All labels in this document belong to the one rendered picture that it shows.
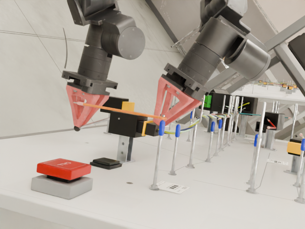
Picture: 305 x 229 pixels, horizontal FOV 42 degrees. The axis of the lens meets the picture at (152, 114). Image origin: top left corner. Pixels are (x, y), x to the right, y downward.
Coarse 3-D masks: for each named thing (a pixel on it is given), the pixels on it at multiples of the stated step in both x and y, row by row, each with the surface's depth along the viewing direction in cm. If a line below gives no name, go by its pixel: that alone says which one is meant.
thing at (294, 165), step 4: (292, 140) 80; (296, 140) 80; (300, 140) 79; (288, 152) 81; (304, 152) 79; (292, 156) 81; (296, 156) 83; (304, 156) 79; (292, 160) 81; (296, 160) 82; (304, 160) 81; (292, 164) 81; (296, 164) 82; (292, 168) 82; (296, 168) 82; (288, 172) 82; (292, 172) 82; (296, 172) 82; (300, 172) 81
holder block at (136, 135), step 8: (112, 112) 71; (120, 112) 70; (112, 120) 71; (120, 120) 70; (128, 120) 69; (136, 120) 69; (112, 128) 71; (120, 128) 70; (128, 128) 69; (136, 128) 69; (128, 136) 69; (136, 136) 69; (144, 136) 72
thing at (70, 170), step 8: (56, 160) 51; (64, 160) 52; (40, 168) 48; (48, 168) 48; (56, 168) 47; (64, 168) 47; (72, 168) 48; (80, 168) 49; (88, 168) 50; (48, 176) 49; (56, 176) 47; (64, 176) 47; (72, 176) 47; (80, 176) 49
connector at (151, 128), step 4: (140, 120) 72; (144, 120) 72; (140, 124) 69; (148, 124) 68; (152, 124) 68; (156, 124) 69; (140, 128) 69; (148, 128) 68; (152, 128) 68; (156, 128) 68; (140, 132) 69; (148, 132) 68; (152, 132) 68; (156, 132) 69
